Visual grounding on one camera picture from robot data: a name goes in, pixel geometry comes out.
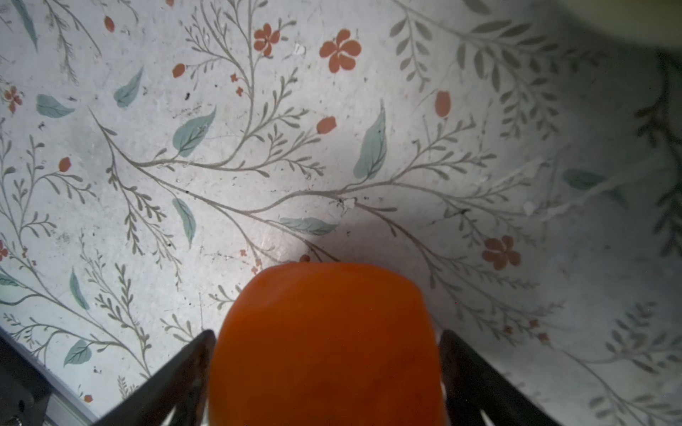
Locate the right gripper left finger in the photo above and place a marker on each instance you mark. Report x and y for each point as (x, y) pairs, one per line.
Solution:
(175, 395)

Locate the green scalloped fruit bowl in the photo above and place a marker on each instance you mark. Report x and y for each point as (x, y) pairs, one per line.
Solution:
(655, 23)

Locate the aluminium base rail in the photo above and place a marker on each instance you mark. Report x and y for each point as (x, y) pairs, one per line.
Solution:
(31, 395)

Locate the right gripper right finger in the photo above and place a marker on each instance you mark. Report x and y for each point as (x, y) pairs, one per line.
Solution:
(476, 394)

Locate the large fake orange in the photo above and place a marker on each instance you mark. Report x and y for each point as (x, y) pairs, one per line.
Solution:
(327, 344)

